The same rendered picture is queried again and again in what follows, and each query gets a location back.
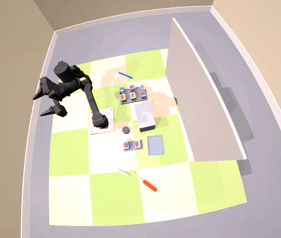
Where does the orange-handled screwdriver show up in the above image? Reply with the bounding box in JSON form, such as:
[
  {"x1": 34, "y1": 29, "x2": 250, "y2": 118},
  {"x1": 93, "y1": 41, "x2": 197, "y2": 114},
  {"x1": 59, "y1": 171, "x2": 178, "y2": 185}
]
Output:
[{"x1": 133, "y1": 173, "x2": 157, "y2": 192}]

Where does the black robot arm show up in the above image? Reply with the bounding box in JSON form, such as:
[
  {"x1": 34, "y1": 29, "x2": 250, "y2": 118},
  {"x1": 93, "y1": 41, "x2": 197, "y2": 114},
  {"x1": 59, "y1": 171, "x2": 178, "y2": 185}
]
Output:
[{"x1": 42, "y1": 61, "x2": 109, "y2": 129}]

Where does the dark grey short cylinder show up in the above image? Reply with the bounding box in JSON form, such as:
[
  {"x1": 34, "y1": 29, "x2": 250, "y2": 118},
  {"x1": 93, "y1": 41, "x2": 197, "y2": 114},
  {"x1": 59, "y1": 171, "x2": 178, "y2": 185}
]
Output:
[{"x1": 122, "y1": 126, "x2": 130, "y2": 134}]

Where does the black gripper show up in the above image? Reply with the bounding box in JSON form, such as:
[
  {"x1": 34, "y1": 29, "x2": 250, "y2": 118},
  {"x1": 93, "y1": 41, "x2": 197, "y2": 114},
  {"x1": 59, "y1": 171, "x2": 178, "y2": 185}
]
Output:
[{"x1": 32, "y1": 77, "x2": 71, "y2": 117}]

